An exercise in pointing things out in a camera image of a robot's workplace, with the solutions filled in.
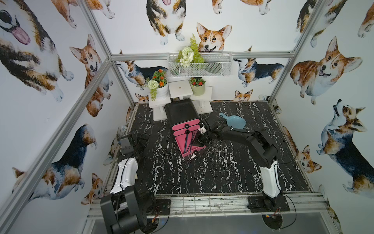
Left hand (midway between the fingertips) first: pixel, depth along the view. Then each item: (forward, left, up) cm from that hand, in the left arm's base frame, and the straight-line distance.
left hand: (147, 135), depth 87 cm
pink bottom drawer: (-1, -23, -11) cm, 25 cm away
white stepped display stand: (+29, -19, +9) cm, 36 cm away
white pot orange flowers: (+27, -6, +15) cm, 31 cm away
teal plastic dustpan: (+19, -59, -14) cm, 64 cm away
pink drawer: (+3, -19, -3) cm, 20 cm away
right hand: (-3, -25, -6) cm, 26 cm away
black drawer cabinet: (+14, -21, -2) cm, 25 cm away
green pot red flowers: (+31, -31, +11) cm, 45 cm away
